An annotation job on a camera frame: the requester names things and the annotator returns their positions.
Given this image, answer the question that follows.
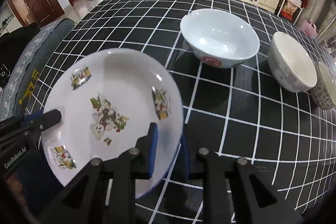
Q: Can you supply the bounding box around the cartoon print plate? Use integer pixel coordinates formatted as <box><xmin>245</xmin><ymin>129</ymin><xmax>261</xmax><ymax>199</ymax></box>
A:
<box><xmin>42</xmin><ymin>48</ymin><xmax>184</xmax><ymax>198</ymax></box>

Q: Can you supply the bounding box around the white bowl red mark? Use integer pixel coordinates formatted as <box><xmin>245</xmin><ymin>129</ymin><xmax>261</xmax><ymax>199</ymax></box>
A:
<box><xmin>180</xmin><ymin>9</ymin><xmax>260</xmax><ymax>68</ymax></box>

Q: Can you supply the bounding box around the cream white bowl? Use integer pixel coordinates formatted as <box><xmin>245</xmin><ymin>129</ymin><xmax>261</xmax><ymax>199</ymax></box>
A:
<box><xmin>268</xmin><ymin>31</ymin><xmax>317</xmax><ymax>93</ymax></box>

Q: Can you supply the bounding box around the green patterned bowl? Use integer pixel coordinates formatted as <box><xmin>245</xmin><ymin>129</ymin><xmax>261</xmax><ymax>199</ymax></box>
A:
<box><xmin>310</xmin><ymin>61</ymin><xmax>335</xmax><ymax>110</ymax></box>

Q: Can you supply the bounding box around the black white grid tablecloth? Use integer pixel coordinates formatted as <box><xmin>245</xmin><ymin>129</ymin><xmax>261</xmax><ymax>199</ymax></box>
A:
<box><xmin>26</xmin><ymin>0</ymin><xmax>335</xmax><ymax>215</ymax></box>

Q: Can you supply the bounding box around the grey sofa with cover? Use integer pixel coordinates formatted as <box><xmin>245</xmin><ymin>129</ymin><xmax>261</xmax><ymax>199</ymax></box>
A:
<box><xmin>1</xmin><ymin>18</ymin><xmax>75</xmax><ymax>120</ymax></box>

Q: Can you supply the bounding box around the pink shopping bag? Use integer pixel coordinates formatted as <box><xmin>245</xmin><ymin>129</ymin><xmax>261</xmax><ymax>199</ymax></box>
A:
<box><xmin>299</xmin><ymin>20</ymin><xmax>318</xmax><ymax>39</ymax></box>

